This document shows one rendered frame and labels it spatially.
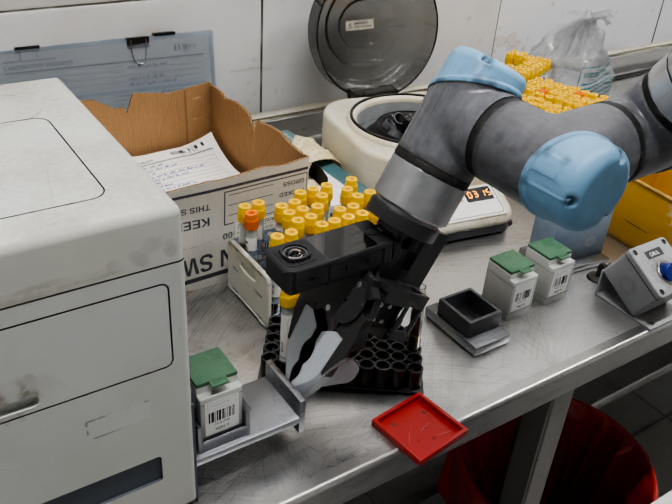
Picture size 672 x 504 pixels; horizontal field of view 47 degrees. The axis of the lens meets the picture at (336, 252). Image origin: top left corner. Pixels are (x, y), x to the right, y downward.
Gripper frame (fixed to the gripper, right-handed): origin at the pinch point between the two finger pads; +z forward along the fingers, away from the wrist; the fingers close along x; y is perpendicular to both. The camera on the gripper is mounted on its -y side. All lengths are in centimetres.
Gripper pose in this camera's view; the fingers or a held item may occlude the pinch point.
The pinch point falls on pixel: (290, 388)
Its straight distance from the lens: 74.6
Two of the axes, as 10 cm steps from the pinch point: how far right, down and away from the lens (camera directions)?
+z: -4.7, 8.6, 2.1
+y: 6.9, 2.1, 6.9
